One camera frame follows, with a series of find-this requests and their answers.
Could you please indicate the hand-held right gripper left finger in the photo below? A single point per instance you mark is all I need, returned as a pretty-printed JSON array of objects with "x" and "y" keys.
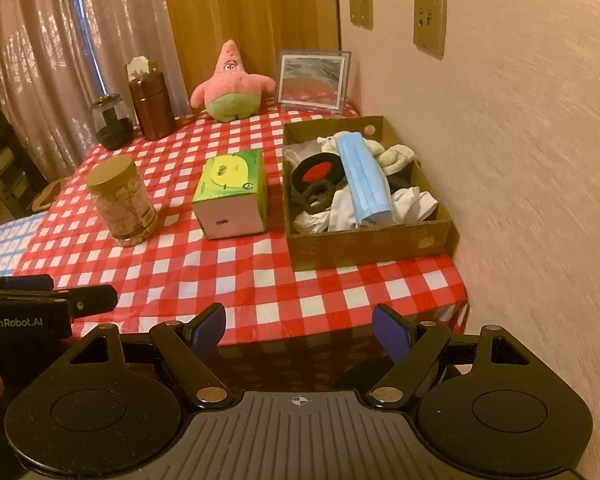
[{"x": 209, "y": 331}]

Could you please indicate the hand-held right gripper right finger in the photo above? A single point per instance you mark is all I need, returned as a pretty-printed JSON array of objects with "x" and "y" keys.
[{"x": 392, "y": 332}]

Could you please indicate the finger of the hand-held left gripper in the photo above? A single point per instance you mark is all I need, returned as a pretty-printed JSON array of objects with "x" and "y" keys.
[
  {"x": 27, "y": 283},
  {"x": 92, "y": 300}
]

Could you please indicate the cardboard box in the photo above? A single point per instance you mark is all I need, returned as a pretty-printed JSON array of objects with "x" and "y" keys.
[{"x": 370, "y": 250}]

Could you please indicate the white smooth cloth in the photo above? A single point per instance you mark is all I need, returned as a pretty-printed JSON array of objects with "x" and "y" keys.
[{"x": 410, "y": 205}]

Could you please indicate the white face mask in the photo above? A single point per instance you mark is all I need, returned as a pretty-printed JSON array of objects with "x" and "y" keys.
[{"x": 310, "y": 221}]

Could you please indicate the blue face mask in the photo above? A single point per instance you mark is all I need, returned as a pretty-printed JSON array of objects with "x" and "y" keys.
[{"x": 365, "y": 180}]

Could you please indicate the dark scrunchie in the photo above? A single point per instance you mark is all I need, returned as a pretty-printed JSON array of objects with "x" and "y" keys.
[{"x": 305, "y": 198}]

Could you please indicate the white fluffy towel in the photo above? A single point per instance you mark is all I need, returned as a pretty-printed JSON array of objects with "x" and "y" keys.
[{"x": 395, "y": 157}]

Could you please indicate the black round pad red centre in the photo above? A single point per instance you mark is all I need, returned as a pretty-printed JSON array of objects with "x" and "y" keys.
[{"x": 300, "y": 172}]

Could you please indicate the white mesh net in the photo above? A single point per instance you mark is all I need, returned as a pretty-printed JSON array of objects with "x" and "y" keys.
[{"x": 302, "y": 151}]

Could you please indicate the red white checkered tablecloth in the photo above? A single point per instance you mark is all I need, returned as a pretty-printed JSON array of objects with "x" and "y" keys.
[{"x": 179, "y": 270}]

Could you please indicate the beige waste bin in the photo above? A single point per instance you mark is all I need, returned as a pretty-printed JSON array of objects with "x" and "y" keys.
[{"x": 44, "y": 195}]

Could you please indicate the nut jar with gold lid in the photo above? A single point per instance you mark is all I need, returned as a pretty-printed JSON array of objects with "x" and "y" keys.
[{"x": 122, "y": 205}]

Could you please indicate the green tissue box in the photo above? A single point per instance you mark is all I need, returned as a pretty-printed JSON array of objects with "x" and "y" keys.
[{"x": 229, "y": 180}]

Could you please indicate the glass jar with black base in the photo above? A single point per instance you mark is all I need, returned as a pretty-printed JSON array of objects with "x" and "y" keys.
[{"x": 112, "y": 135}]

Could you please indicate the sheer patterned curtain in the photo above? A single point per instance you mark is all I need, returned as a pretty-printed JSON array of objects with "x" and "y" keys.
[
  {"x": 129, "y": 20},
  {"x": 29, "y": 85}
]

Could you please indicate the brown cylindrical canister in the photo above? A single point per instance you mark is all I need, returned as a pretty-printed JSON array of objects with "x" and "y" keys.
[{"x": 152, "y": 110}]

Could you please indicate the pink starfish plush toy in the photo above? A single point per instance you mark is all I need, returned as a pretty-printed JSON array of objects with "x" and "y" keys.
[{"x": 229, "y": 95}]

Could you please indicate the clear picture frame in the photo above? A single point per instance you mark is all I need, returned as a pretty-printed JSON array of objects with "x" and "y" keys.
[{"x": 312, "y": 77}]

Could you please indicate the beige wall socket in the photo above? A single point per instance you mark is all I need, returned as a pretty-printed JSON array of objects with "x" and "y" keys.
[{"x": 430, "y": 25}]

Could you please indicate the beige wall switch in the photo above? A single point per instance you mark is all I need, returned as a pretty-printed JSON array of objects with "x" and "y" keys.
[
  {"x": 355, "y": 8},
  {"x": 366, "y": 10}
]

